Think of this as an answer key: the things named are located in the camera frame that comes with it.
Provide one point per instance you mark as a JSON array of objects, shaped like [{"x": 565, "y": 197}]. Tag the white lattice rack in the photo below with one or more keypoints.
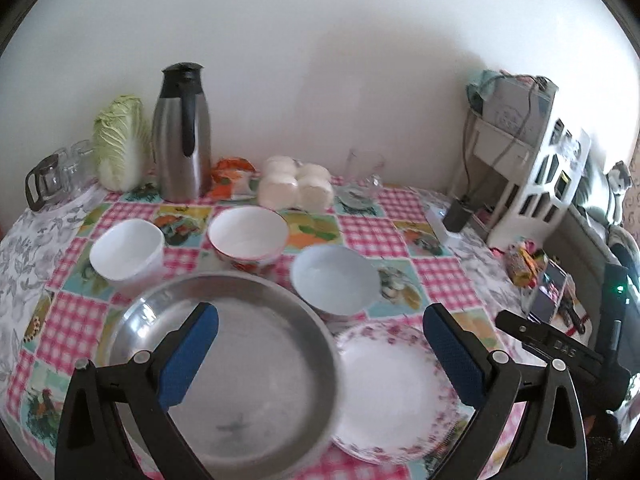
[{"x": 530, "y": 210}]

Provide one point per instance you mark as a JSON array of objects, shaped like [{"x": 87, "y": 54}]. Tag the napa cabbage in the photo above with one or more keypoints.
[{"x": 120, "y": 150}]

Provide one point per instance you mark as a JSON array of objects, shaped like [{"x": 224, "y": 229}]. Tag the large round metal plate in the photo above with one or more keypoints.
[{"x": 260, "y": 370}]

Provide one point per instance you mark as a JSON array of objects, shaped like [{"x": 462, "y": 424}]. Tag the cardboard box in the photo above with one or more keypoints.
[{"x": 515, "y": 105}]

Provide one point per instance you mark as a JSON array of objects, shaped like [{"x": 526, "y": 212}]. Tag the plain white bowl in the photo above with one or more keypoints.
[{"x": 125, "y": 255}]

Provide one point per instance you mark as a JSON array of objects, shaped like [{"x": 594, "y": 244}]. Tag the orange snack packet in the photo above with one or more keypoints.
[{"x": 230, "y": 175}]

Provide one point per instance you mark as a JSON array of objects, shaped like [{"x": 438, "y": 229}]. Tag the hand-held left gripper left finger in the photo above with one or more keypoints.
[{"x": 190, "y": 355}]

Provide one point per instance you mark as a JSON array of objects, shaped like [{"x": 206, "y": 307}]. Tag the pink checkered printed tablecloth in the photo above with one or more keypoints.
[{"x": 360, "y": 230}]

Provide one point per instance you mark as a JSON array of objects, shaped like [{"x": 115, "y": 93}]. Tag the clear glass mug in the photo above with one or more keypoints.
[{"x": 365, "y": 165}]

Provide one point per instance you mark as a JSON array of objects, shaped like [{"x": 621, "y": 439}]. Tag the white power strip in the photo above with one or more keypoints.
[{"x": 440, "y": 232}]

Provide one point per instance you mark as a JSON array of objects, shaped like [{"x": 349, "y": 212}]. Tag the black power adapter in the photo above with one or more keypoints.
[{"x": 456, "y": 215}]

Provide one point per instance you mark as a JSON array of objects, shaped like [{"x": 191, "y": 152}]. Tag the pale blue bowl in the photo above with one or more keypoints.
[{"x": 332, "y": 280}]

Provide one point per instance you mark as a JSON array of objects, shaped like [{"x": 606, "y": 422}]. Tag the clear glass tumbler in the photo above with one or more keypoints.
[{"x": 82, "y": 162}]

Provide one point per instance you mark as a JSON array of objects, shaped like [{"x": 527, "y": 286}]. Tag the white bowl with red pattern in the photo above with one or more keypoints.
[{"x": 247, "y": 237}]

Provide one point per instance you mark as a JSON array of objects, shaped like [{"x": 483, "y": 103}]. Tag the floral rimmed white plate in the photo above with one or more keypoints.
[{"x": 390, "y": 395}]

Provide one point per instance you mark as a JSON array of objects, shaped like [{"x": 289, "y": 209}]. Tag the pack of toilet rolls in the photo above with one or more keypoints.
[{"x": 285, "y": 190}]

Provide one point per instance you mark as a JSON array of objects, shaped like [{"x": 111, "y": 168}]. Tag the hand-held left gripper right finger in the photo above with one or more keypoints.
[{"x": 455, "y": 360}]

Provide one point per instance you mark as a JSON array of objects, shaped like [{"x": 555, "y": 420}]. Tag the stainless steel thermos jug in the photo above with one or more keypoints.
[{"x": 172, "y": 160}]

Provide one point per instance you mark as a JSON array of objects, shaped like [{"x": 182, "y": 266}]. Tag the colourful snack packet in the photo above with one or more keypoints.
[{"x": 525, "y": 265}]

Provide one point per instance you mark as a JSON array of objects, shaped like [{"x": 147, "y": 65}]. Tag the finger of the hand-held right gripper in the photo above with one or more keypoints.
[{"x": 540, "y": 337}]

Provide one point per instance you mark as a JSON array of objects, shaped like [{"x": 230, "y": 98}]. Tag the grey upholstered seat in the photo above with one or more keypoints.
[{"x": 580, "y": 240}]

